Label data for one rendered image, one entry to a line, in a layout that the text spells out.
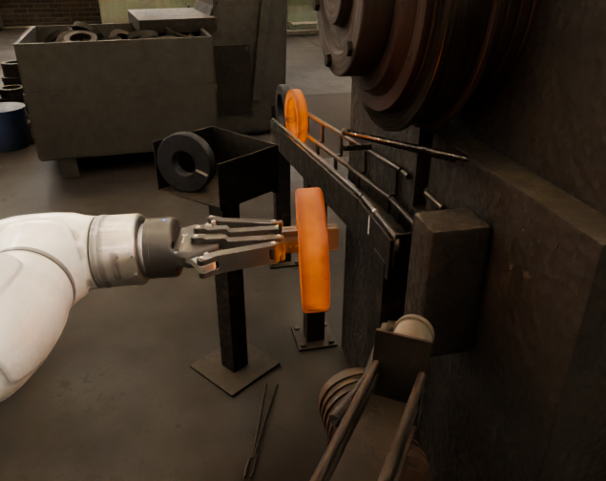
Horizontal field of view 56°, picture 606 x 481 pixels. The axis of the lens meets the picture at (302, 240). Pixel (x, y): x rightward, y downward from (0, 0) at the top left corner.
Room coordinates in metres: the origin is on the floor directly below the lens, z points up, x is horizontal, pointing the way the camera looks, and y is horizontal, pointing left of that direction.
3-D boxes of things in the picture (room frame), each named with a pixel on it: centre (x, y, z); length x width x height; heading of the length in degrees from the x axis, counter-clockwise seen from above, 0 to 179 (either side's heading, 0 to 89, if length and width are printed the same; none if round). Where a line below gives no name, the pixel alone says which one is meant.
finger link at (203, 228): (0.64, 0.08, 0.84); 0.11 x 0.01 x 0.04; 94
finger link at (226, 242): (0.61, 0.08, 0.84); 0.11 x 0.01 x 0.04; 91
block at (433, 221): (0.79, -0.23, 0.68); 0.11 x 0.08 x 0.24; 103
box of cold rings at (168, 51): (3.55, 1.10, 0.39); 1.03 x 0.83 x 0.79; 107
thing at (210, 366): (1.42, 0.23, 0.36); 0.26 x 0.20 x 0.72; 48
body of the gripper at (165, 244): (0.62, 0.15, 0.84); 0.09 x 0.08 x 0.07; 93
